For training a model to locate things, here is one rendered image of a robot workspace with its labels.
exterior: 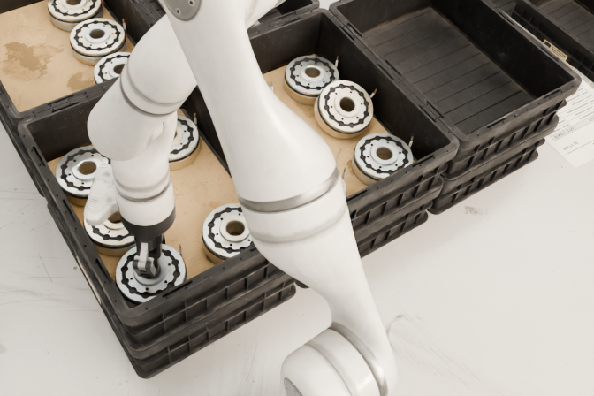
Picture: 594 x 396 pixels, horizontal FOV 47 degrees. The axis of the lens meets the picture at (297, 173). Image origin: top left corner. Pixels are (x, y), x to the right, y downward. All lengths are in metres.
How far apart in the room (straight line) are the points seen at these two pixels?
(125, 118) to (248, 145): 0.23
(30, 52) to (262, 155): 0.93
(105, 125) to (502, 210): 0.86
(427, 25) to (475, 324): 0.64
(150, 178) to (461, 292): 0.64
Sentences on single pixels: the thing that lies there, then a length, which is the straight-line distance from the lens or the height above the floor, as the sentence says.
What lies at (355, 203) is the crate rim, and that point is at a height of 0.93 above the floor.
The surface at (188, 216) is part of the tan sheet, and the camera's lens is 1.13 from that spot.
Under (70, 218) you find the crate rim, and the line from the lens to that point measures 1.03.
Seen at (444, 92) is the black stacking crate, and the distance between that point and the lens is 1.38.
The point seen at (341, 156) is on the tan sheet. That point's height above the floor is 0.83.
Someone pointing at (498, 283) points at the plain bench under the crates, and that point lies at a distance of 1.30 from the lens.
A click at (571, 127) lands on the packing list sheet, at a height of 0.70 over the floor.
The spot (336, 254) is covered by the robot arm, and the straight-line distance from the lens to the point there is 0.61.
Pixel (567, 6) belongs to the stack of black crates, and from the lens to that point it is 2.50.
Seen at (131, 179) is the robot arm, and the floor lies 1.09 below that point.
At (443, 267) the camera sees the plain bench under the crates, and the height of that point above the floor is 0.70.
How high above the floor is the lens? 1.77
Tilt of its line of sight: 52 degrees down
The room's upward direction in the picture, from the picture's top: 7 degrees clockwise
